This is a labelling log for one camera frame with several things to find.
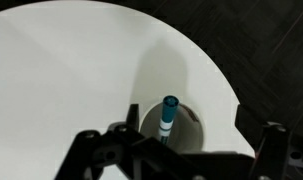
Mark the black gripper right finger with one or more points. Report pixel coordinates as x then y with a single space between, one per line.
277 156

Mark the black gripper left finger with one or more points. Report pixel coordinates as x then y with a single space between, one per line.
124 156

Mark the teal marker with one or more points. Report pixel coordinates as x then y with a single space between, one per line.
167 116

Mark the white ceramic mug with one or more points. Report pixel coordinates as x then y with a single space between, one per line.
186 133

